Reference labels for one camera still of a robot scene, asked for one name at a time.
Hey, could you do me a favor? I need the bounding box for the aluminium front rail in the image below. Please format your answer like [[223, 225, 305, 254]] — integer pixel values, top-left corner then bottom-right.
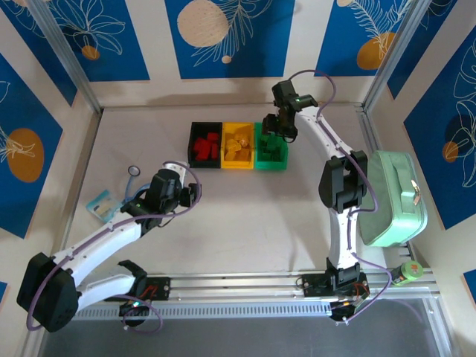
[[31, 273, 440, 308]]

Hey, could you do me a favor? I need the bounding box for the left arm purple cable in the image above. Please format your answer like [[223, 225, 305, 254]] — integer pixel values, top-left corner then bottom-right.
[[26, 159, 204, 334]]

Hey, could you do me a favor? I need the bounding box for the teal card packet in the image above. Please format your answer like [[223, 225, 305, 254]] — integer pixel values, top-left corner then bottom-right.
[[86, 190, 123, 223]]

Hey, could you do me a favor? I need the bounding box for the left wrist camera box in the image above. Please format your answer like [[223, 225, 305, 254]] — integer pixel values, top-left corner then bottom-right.
[[163, 160, 188, 176]]

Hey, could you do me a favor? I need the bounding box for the black base controller board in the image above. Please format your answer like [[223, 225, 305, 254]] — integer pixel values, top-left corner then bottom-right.
[[329, 295, 369, 324], [118, 297, 152, 318]]

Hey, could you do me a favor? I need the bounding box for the aluminium frame post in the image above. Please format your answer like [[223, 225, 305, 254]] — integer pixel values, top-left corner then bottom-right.
[[362, 0, 428, 112], [28, 0, 103, 115]]

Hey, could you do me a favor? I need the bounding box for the grey slotted cable duct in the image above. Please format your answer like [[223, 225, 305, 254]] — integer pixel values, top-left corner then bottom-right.
[[46, 303, 335, 321]]

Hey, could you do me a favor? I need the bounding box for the mint green zipper bag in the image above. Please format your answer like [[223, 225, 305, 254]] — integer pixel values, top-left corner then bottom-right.
[[357, 149, 429, 248]]

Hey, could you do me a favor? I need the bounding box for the green plastic bin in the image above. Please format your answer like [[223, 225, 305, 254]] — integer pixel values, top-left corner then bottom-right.
[[252, 121, 289, 171]]

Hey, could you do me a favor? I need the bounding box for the blue floral wall panel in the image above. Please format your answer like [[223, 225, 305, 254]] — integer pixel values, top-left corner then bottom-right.
[[386, 0, 476, 100], [0, 0, 78, 108], [403, 36, 476, 231], [165, 0, 297, 80], [0, 54, 64, 239], [314, 0, 410, 78], [50, 0, 151, 83]]

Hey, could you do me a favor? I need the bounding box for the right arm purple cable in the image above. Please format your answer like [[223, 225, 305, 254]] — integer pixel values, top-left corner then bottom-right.
[[288, 69, 393, 327]]

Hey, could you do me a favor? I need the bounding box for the yellow plastic bin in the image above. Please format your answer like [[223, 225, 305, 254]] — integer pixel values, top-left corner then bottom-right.
[[219, 121, 257, 170]]

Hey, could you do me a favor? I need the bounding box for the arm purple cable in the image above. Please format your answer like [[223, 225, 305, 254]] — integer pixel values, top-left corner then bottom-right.
[[26, 159, 204, 334], [288, 69, 393, 327]]

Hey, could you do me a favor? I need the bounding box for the aluminium side rail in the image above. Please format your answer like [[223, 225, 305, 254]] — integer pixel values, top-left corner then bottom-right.
[[355, 106, 386, 155]]

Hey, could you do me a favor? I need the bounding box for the black plastic bin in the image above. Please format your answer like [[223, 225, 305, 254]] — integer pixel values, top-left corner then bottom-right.
[[187, 120, 224, 169]]

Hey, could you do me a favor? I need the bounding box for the green tape roll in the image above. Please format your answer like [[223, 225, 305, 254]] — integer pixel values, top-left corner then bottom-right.
[[389, 260, 424, 288]]

